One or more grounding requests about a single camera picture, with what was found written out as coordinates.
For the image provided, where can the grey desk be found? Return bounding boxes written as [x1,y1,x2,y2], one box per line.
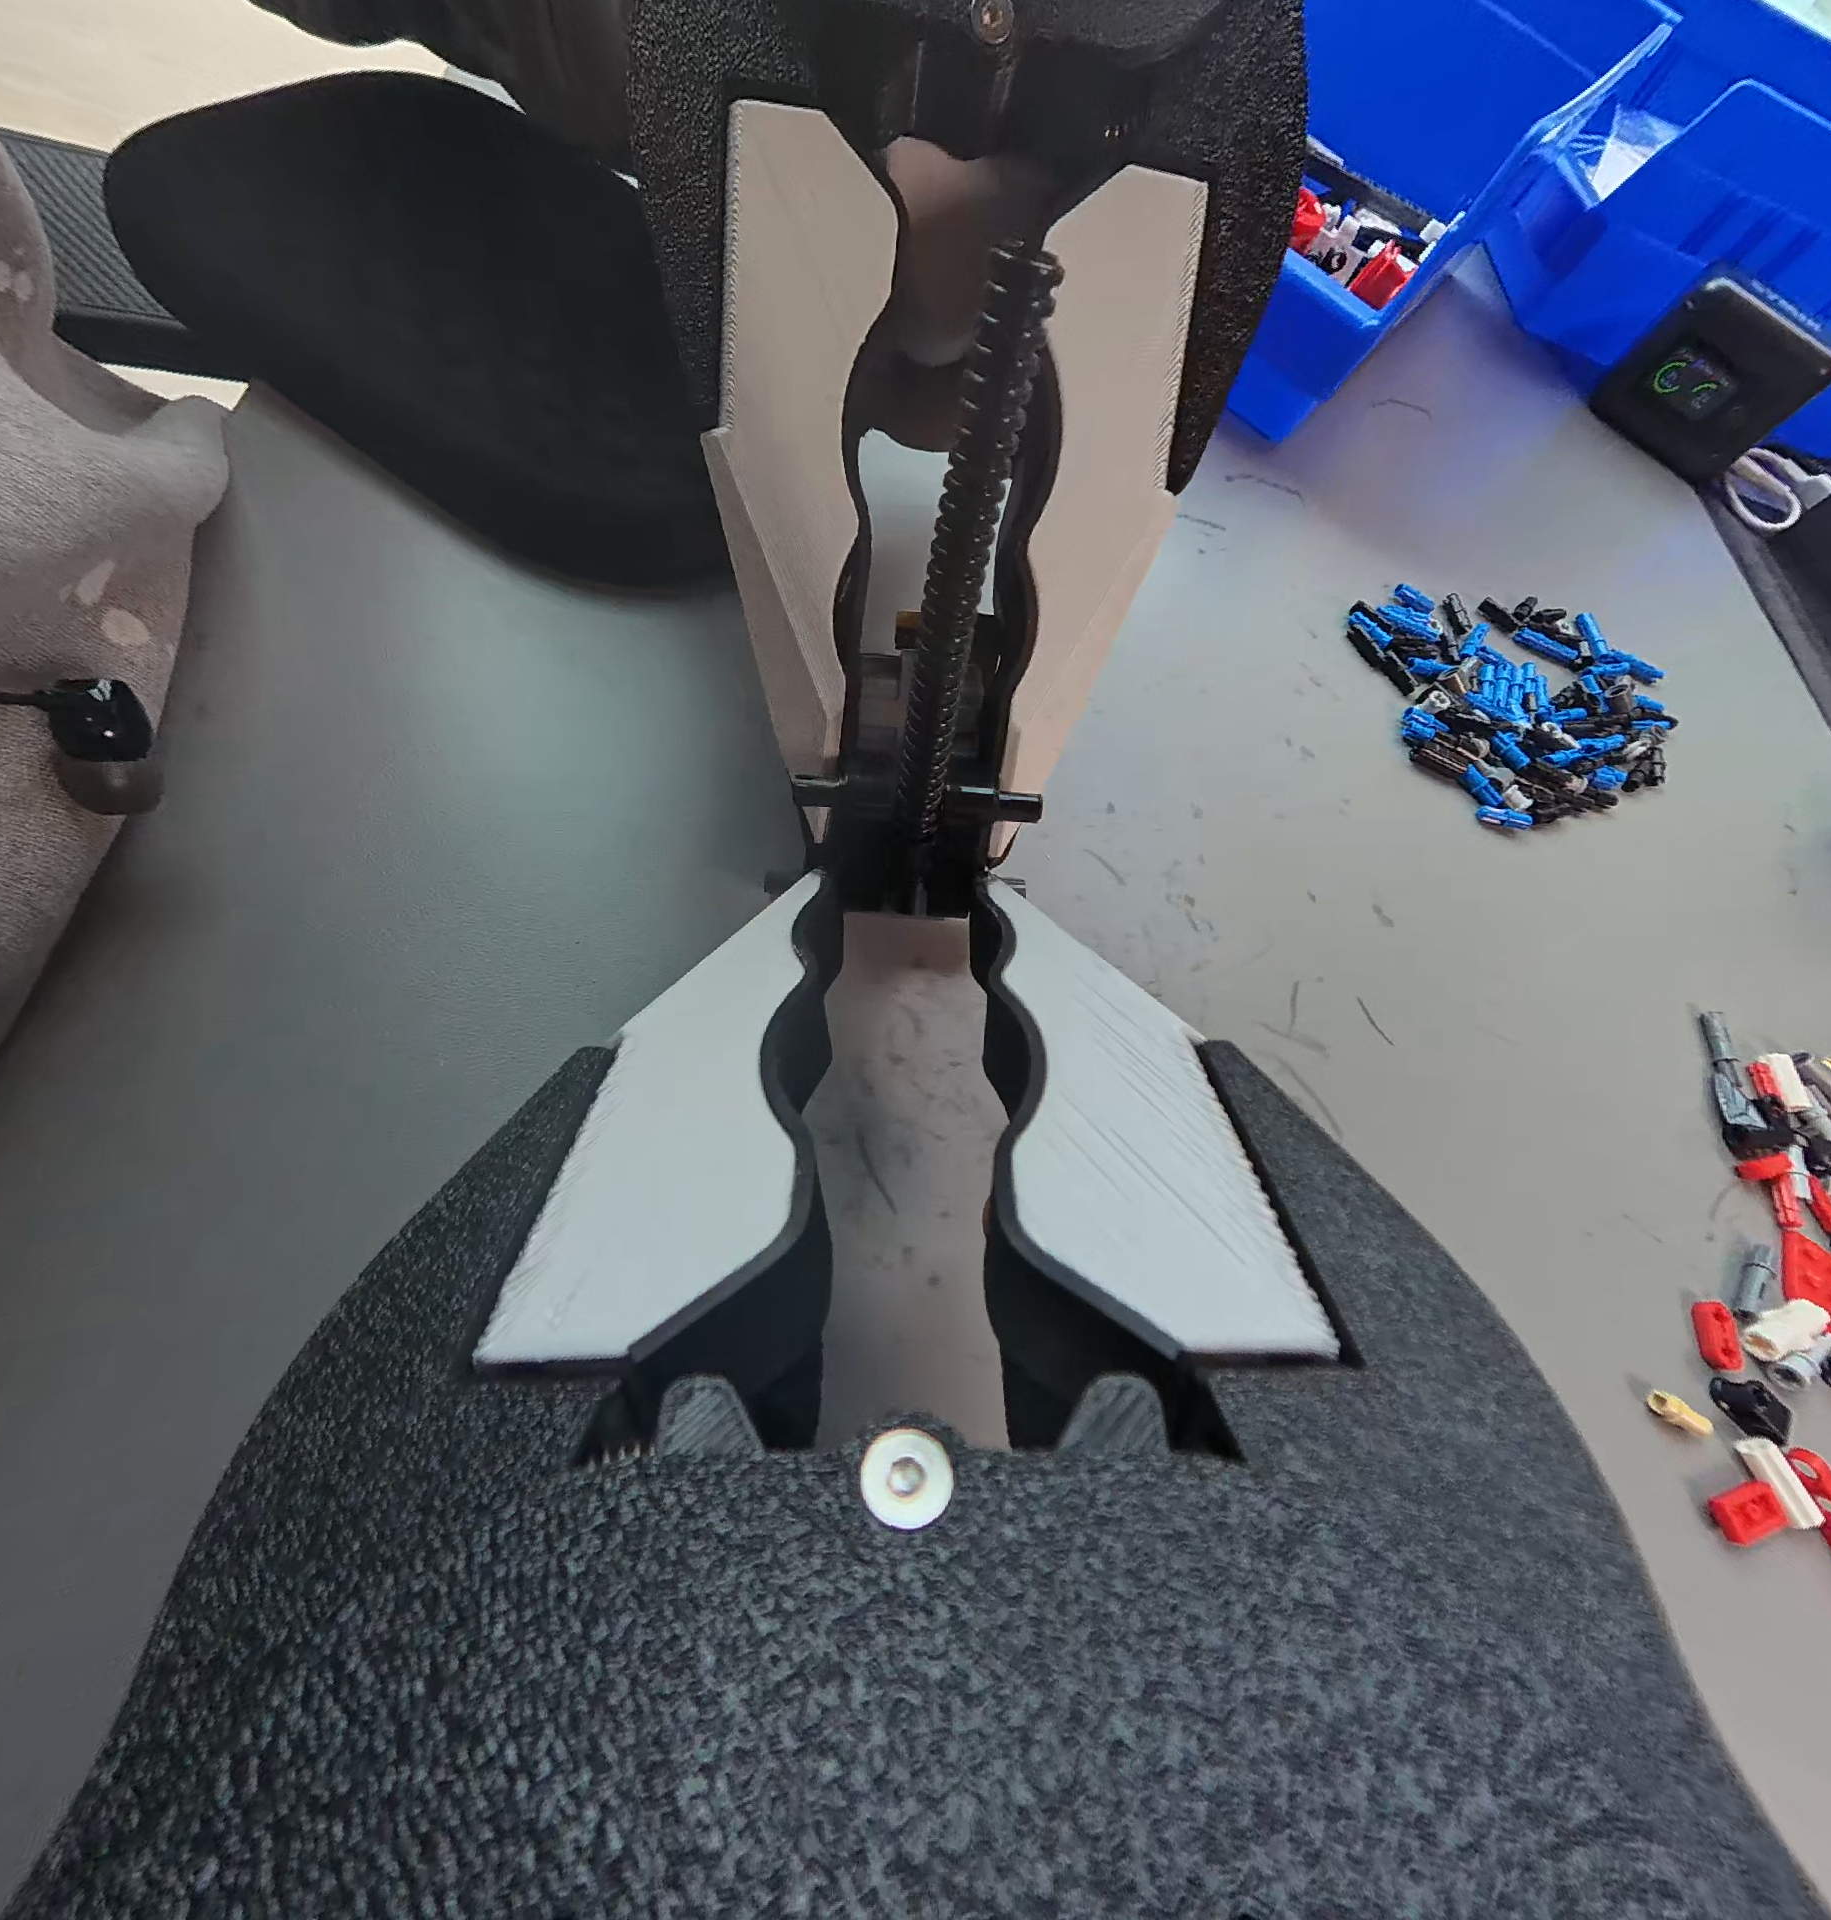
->
[0,224,1831,1920]

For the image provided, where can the pile of mixed brick pieces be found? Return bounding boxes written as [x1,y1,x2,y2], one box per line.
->
[1648,1007,1831,1614]

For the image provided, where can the black chair armrest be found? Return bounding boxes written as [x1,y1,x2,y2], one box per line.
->
[0,126,257,378]

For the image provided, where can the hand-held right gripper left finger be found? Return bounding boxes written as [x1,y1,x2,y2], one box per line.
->
[472,874,834,1449]

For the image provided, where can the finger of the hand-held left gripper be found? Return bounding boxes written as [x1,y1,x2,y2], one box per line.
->
[700,98,918,842]
[992,164,1212,782]

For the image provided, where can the heap of red white bricks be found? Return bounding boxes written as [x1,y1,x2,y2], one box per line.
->
[1296,182,1449,308]

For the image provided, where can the toy brick assembly with hose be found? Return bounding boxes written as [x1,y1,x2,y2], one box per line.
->
[765,240,1068,919]

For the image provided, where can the black office chair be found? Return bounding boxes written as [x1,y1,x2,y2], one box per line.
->
[105,73,738,593]

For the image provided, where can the large blue storage bin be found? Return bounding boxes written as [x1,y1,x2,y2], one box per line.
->
[1487,21,1831,469]
[1302,0,1684,227]

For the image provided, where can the pile of blue black pins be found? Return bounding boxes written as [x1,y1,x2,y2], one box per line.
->
[1342,585,1684,831]

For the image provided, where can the black desk mat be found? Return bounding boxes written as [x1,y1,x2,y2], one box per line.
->
[1702,465,1831,722]

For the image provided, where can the black drawstring toggle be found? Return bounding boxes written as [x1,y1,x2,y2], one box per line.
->
[0,675,159,777]

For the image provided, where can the black power bank with display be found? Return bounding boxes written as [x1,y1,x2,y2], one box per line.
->
[1592,268,1831,484]

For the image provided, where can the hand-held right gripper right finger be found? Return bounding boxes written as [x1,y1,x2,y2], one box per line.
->
[975,881,1345,1449]

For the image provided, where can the white handled scissors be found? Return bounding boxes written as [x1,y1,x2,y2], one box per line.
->
[1722,447,1831,533]

